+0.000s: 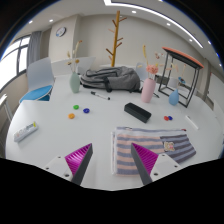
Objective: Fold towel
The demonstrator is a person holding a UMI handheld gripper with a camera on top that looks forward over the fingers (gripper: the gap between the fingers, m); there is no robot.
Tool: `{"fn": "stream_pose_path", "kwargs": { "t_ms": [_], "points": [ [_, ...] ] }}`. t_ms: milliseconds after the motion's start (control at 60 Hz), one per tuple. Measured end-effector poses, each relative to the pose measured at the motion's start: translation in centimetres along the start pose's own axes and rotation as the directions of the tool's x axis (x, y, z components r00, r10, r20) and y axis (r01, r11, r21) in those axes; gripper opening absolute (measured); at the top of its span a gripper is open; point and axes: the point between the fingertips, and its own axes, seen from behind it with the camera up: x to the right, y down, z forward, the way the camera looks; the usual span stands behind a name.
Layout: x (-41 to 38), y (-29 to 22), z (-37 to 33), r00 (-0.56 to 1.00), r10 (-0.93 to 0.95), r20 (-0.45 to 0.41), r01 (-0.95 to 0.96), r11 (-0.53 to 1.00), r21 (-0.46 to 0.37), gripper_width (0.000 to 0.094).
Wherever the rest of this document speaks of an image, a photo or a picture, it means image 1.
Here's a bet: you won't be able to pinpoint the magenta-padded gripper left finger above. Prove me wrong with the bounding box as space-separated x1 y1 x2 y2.
43 143 94 186

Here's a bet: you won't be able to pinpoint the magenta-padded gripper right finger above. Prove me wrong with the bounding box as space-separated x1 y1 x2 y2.
130 143 183 186

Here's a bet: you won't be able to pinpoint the pink grey striped towel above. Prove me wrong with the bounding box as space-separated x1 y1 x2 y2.
110 125 197 177

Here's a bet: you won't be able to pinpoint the black rectangular box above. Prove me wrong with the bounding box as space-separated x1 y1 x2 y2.
123 102 152 124

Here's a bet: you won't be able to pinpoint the white bar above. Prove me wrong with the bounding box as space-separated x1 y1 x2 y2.
184 115 200 131

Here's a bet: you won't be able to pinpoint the white printed remote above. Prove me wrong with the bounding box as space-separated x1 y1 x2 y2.
13 121 39 143

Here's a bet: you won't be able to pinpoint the blue vase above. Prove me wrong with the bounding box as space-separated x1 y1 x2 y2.
168 87 180 107

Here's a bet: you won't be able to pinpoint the black and white marker pen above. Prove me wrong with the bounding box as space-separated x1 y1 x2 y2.
90 91 111 101

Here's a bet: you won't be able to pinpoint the pink vase with flowers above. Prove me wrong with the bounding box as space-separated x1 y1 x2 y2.
140 44 164 104

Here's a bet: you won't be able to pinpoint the green vase with dried stems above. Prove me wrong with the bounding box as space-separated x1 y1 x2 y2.
65 39 83 94

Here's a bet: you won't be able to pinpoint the grey backpack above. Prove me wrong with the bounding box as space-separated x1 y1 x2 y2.
80 65 143 93

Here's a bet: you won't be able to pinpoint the white chair with blue seat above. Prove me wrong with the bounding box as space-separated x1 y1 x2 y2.
18 57 56 104

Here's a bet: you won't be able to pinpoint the window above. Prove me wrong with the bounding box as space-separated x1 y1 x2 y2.
0 34 32 91

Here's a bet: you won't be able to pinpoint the grey curtain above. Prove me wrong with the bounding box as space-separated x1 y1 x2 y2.
27 30 43 66

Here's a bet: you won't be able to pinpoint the yellow wooden coat rack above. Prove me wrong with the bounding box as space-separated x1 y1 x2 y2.
105 10 128 68

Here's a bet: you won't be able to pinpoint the long ceiling light strip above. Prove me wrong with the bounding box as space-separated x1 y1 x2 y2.
103 0 204 49

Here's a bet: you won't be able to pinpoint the recessed ceiling spotlights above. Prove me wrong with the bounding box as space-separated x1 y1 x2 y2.
28 9 213 46

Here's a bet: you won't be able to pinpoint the white chair frame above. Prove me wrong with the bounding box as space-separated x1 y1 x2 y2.
0 94 14 122

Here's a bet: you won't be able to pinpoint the black frame stand orange top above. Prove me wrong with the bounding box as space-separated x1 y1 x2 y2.
157 46 205 108

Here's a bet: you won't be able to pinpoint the round wall clock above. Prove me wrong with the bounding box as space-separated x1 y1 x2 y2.
55 26 67 38

